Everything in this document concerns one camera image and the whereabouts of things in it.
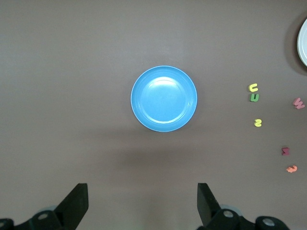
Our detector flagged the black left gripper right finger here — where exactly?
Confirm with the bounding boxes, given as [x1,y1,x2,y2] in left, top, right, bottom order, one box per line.
[197,183,290,230]

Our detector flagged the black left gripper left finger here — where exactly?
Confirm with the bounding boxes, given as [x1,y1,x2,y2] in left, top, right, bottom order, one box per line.
[0,183,89,230]

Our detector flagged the blue round plate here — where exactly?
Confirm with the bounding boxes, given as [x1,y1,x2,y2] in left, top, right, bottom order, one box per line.
[130,65,198,133]

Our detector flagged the pink foam letter W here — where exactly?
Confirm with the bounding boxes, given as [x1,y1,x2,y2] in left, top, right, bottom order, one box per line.
[292,97,306,110]

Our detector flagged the beige round plate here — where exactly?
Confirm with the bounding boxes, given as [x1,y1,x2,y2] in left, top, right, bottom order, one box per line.
[296,18,307,67]

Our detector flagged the brown table cover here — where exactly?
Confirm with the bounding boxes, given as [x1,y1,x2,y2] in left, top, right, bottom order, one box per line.
[0,0,307,230]

